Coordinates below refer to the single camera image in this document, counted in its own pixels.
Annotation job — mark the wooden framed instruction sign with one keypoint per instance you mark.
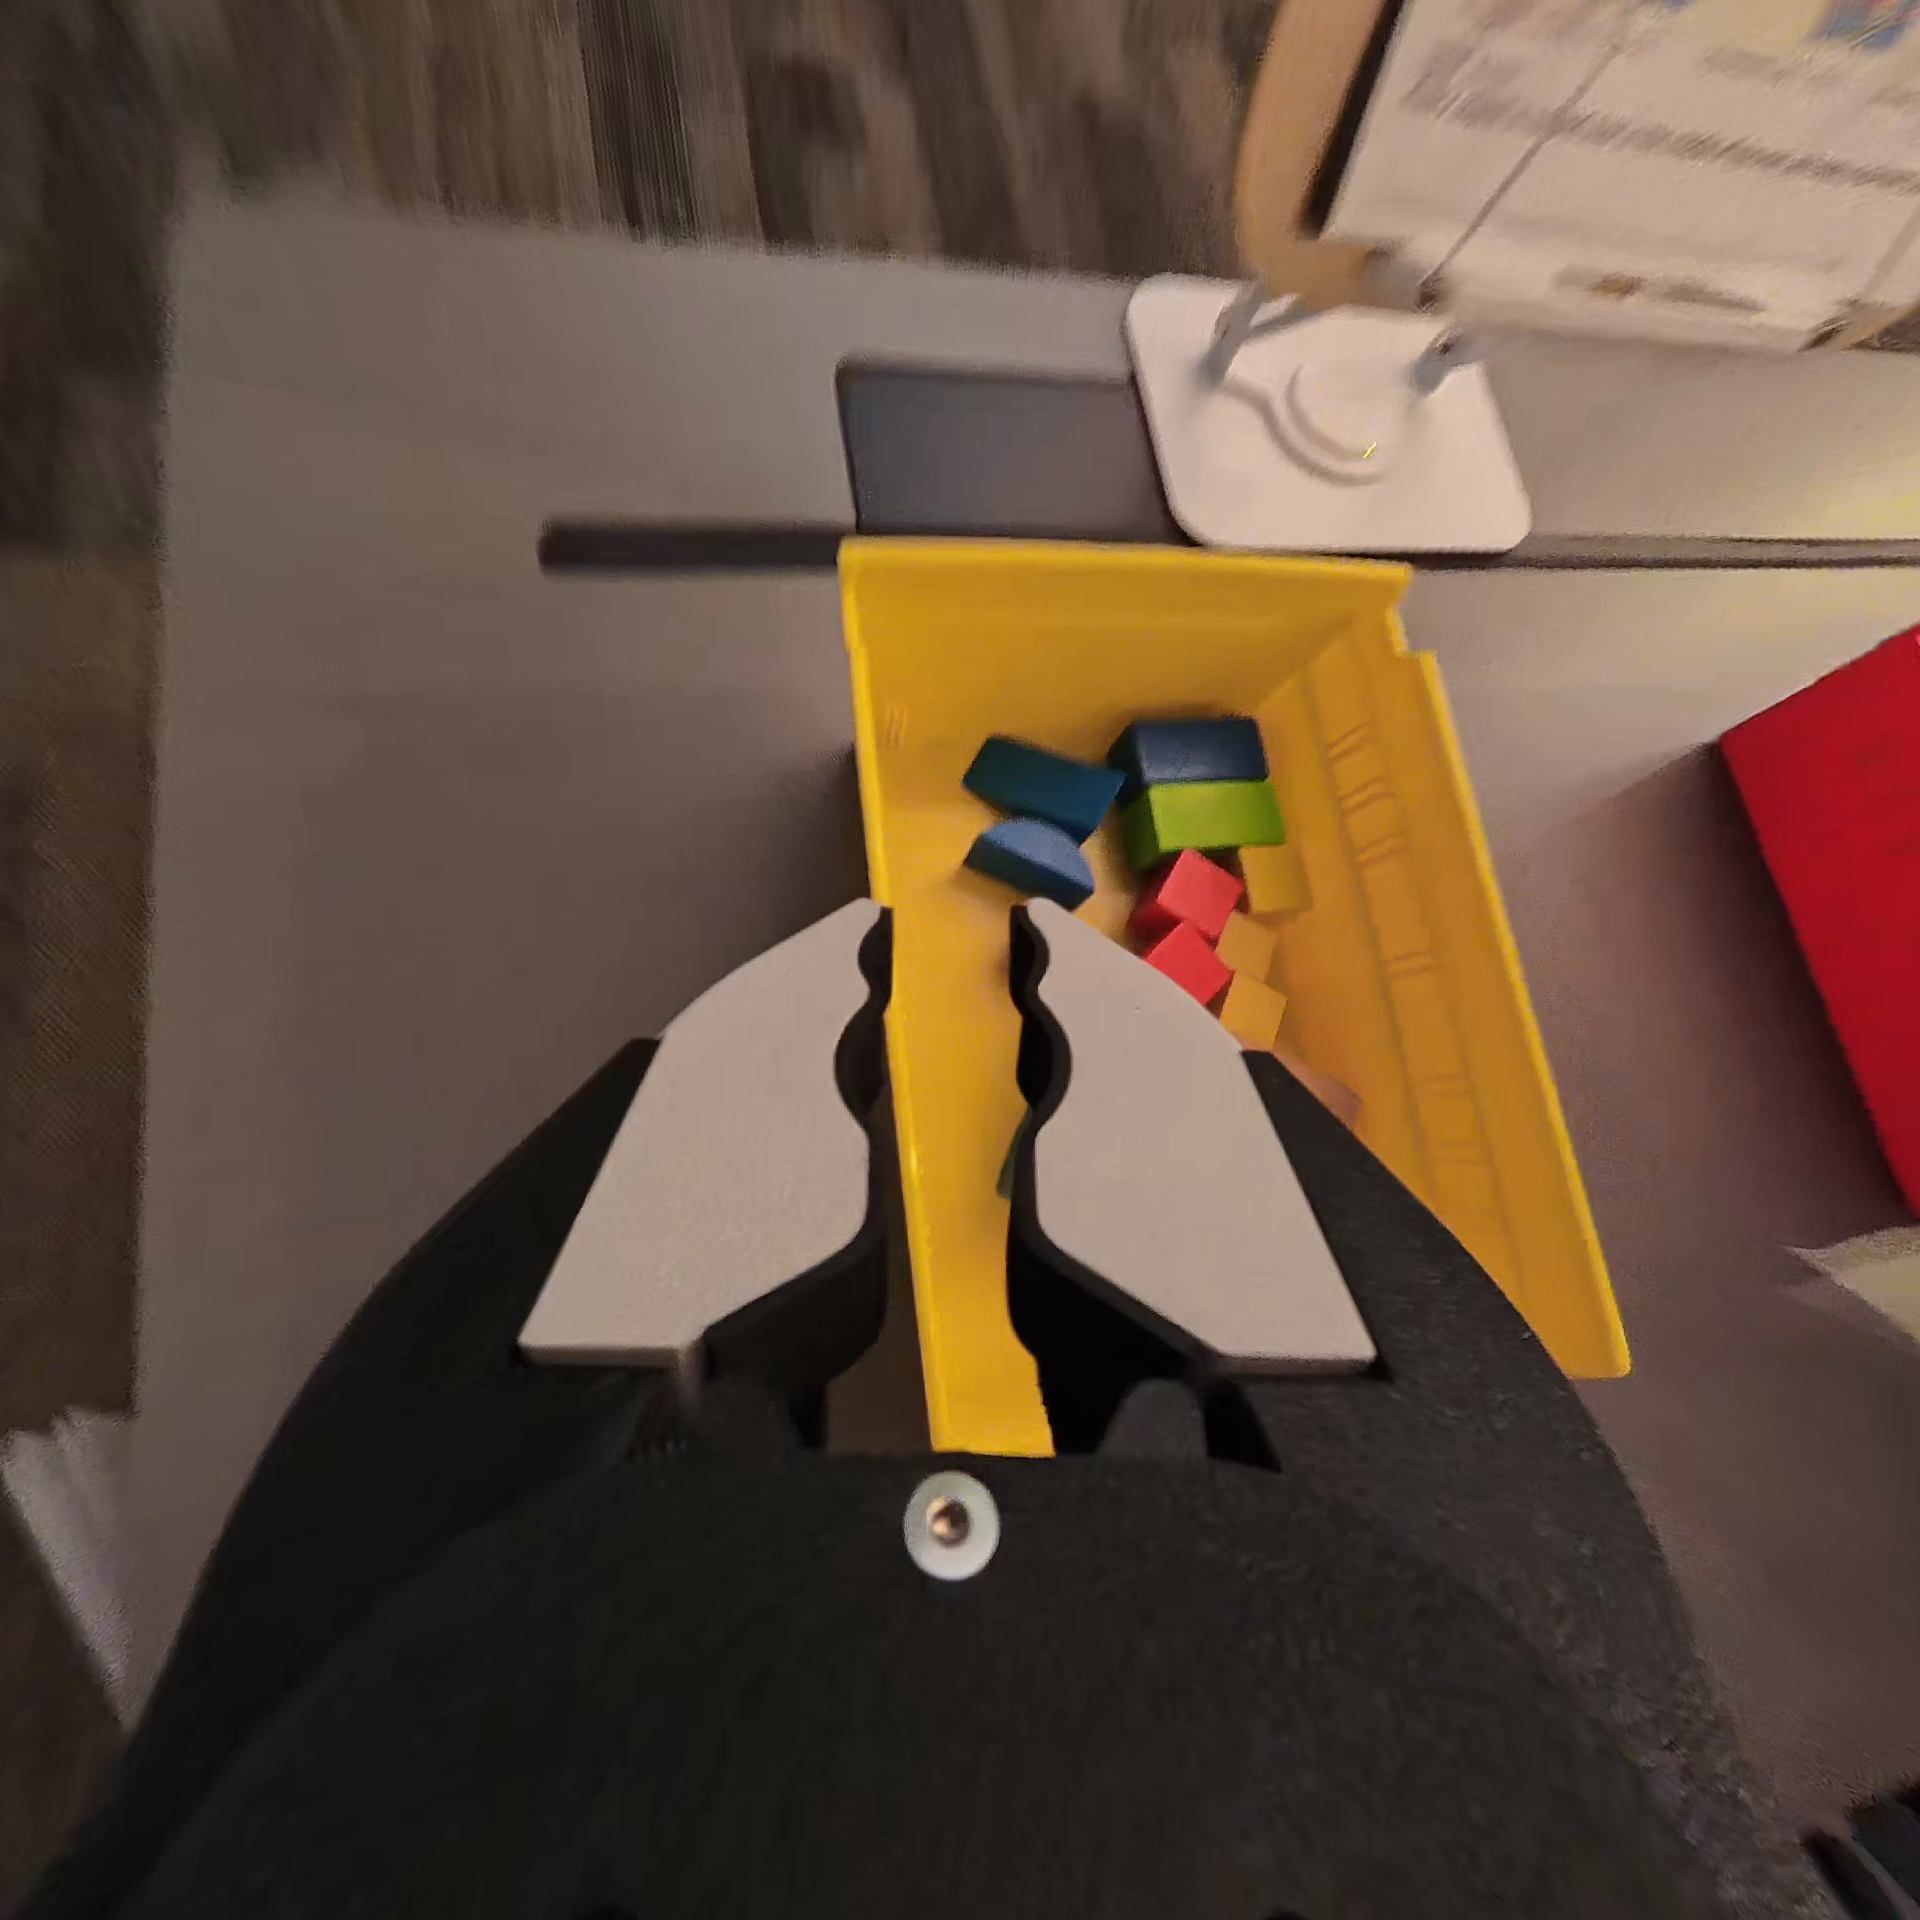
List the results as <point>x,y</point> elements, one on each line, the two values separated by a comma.
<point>1621,150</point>

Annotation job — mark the yellow plastic bin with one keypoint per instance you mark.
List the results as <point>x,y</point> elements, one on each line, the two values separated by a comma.
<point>960,676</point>

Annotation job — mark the green wooden block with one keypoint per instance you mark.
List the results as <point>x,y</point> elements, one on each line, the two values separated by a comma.
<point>1208,825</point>
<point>1016,1156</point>

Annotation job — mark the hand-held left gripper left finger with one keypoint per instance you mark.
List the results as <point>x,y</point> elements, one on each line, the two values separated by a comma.
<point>704,1184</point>

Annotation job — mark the large yellow wooden block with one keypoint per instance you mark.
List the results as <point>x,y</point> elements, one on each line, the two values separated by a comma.
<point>1256,1012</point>

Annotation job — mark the red plastic bin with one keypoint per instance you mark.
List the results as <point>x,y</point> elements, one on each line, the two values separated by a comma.
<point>1845,901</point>

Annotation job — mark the red wooden cube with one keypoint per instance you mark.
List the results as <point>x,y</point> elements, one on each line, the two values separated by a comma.
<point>1188,960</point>
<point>1188,892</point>

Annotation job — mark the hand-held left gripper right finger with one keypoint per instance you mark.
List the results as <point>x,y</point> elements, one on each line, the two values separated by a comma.
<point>1184,1193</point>

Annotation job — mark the tan wooden block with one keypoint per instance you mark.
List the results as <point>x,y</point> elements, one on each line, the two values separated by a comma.
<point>1333,1100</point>

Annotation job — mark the dark blue wooden block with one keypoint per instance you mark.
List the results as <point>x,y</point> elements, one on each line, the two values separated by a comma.
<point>1194,756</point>

